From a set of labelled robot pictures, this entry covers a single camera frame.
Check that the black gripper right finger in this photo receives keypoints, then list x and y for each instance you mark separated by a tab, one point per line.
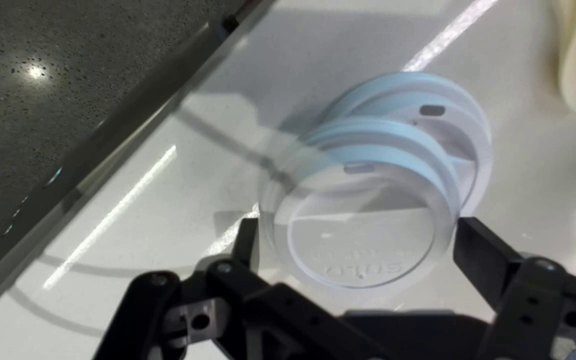
532	297

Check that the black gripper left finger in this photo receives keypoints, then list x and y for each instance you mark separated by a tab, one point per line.
225	303

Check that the white plastic cup lid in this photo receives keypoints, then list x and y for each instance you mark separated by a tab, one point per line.
359	204

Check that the white lid on counter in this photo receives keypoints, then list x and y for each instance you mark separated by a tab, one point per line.
440	109

